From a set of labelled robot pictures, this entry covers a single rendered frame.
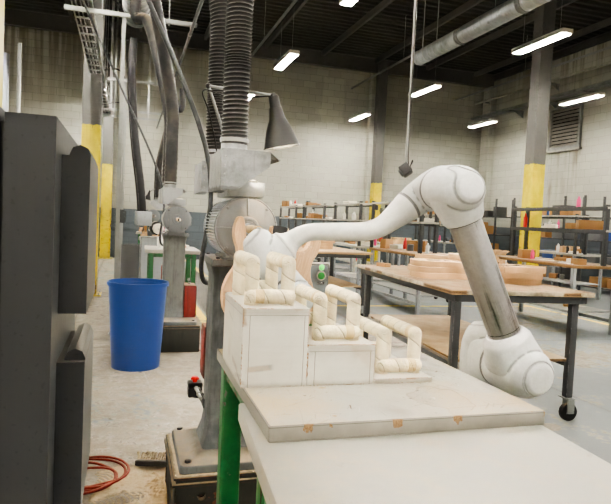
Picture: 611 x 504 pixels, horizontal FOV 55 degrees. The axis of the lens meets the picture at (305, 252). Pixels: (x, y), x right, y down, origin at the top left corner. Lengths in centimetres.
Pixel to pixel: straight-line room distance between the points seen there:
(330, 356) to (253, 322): 19
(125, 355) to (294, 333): 383
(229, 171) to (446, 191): 75
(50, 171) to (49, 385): 6
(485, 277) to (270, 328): 80
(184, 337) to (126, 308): 94
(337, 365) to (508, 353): 72
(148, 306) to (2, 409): 477
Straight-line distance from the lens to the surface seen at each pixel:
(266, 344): 128
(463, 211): 177
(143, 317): 497
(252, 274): 128
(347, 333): 135
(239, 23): 231
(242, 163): 206
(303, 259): 218
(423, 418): 118
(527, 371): 190
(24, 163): 19
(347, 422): 112
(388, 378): 139
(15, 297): 19
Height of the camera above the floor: 129
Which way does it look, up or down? 3 degrees down
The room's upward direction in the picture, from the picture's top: 3 degrees clockwise
